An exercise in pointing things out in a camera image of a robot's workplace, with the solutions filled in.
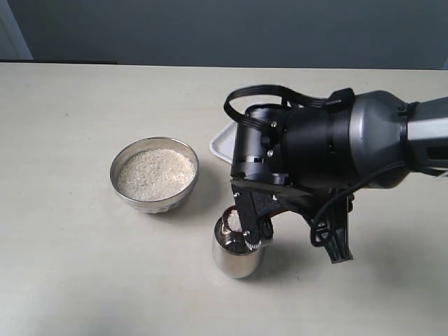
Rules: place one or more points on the steel bowl of rice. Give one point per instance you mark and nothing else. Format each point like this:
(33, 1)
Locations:
(155, 175)

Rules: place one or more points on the steel cup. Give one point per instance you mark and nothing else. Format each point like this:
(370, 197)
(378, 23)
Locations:
(233, 257)

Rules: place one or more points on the dark red wooden spoon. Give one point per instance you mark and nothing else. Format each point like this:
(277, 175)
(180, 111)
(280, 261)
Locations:
(230, 222)

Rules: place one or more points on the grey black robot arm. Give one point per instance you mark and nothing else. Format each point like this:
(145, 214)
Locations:
(310, 155)

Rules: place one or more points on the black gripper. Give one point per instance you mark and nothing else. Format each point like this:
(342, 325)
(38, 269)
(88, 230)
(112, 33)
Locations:
(262, 184)

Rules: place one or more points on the white rectangular tray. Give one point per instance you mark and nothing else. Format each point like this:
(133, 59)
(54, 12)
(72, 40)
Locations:
(224, 143)

